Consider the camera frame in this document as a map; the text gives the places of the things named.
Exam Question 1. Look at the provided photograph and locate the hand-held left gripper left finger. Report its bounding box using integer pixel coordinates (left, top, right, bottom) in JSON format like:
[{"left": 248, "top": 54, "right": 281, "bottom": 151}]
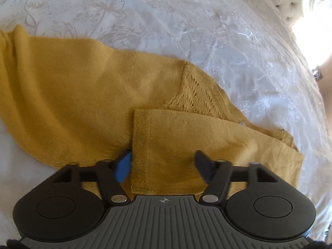
[{"left": 50, "top": 151, "right": 133, "bottom": 206}]

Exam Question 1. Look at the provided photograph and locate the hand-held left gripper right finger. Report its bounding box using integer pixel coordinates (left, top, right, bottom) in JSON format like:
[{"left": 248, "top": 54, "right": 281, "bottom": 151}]
[{"left": 195, "top": 150, "right": 280, "bottom": 205}]

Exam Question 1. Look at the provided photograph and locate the mustard yellow knit sweater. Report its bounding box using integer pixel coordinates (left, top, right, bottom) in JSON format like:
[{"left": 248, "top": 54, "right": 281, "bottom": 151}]
[{"left": 0, "top": 24, "right": 305, "bottom": 198}]

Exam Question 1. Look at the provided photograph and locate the person's right forearm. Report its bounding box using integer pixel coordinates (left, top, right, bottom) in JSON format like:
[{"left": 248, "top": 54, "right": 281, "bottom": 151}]
[{"left": 320, "top": 63, "right": 332, "bottom": 109}]

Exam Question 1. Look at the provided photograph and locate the dark wristwatch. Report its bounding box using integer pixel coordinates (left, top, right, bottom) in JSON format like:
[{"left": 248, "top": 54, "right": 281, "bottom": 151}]
[{"left": 312, "top": 66, "right": 324, "bottom": 81}]

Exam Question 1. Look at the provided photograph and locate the white floral embroidered bedspread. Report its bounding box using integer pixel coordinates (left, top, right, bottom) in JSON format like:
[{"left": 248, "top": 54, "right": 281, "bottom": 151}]
[{"left": 0, "top": 0, "right": 332, "bottom": 242}]

